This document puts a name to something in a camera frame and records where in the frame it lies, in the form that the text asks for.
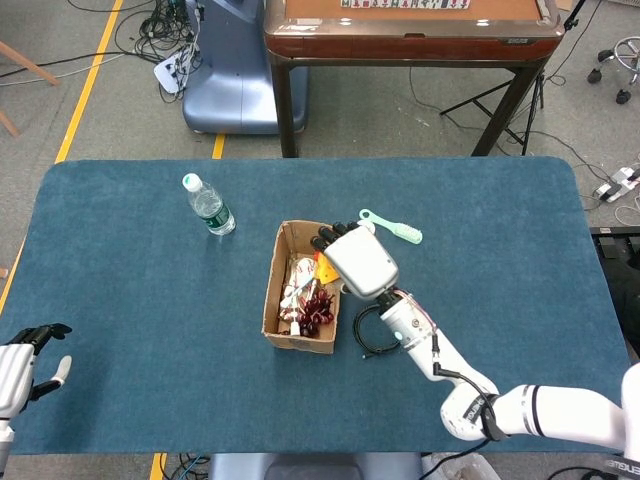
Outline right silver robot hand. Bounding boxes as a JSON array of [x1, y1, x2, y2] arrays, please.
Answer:
[[310, 219, 400, 301]]

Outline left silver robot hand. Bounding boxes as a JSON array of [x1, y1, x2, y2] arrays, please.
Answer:
[[0, 323, 74, 420]]

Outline yellow tape measure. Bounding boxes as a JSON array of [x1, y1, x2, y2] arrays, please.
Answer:
[[313, 252, 341, 286]]

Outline mint green toothbrush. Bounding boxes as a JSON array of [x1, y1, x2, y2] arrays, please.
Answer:
[[358, 208, 424, 245]]

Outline open cardboard box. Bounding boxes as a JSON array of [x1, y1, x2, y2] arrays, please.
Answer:
[[261, 219, 346, 355]]

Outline clear water bottle green label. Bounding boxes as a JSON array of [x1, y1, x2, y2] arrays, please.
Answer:
[[181, 172, 237, 237]]

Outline white and red snack packet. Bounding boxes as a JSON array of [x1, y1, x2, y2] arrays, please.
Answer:
[[278, 255, 321, 324]]

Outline dark red toy grapes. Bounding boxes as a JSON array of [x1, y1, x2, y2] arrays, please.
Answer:
[[294, 289, 336, 337]]

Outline blue felt table mat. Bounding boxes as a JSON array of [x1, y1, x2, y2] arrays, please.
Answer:
[[0, 156, 634, 456]]

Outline grey-blue robot torso base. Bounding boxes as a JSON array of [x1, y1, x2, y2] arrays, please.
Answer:
[[207, 452, 426, 480]]

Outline clear plastic bag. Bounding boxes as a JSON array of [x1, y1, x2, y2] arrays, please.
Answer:
[[423, 452, 484, 480]]

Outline brown mahjong table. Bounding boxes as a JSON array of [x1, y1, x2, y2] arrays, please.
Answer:
[[262, 0, 566, 159]]

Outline black equipment case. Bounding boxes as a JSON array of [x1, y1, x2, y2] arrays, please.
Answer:
[[589, 225, 640, 374]]

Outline white power strip grey plugs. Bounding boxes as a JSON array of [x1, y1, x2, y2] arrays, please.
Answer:
[[593, 167, 640, 203]]

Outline row of face-up mahjong tiles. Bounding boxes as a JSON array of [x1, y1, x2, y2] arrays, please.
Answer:
[[341, 0, 471, 10]]

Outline white power strip with plugs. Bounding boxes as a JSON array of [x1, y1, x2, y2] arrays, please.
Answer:
[[153, 47, 201, 95]]

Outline wooden easel leg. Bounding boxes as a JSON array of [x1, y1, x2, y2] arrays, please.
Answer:
[[0, 40, 61, 139]]

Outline chrome wheeled stool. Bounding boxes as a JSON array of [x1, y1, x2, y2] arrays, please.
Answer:
[[587, 35, 640, 105]]

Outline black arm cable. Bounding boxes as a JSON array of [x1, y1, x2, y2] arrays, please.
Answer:
[[430, 332, 507, 442]]

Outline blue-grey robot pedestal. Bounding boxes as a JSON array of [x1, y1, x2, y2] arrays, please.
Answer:
[[182, 0, 310, 136]]

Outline black floor cable tangle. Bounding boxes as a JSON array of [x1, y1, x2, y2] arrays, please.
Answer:
[[67, 0, 204, 104]]

